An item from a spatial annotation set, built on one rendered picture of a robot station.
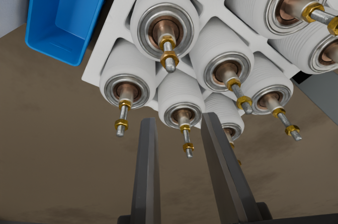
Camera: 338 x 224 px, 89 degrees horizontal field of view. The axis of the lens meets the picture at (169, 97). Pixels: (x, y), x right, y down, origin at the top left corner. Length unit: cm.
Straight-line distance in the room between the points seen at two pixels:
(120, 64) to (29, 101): 54
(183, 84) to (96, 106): 44
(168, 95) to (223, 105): 14
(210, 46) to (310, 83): 31
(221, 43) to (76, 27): 39
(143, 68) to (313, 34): 26
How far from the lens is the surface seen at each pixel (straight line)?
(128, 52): 32
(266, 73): 37
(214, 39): 30
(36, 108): 80
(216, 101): 42
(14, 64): 70
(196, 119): 35
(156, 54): 26
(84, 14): 53
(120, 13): 32
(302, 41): 35
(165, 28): 23
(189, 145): 29
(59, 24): 56
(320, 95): 51
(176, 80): 35
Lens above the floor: 48
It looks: 49 degrees down
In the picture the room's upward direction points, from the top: 174 degrees clockwise
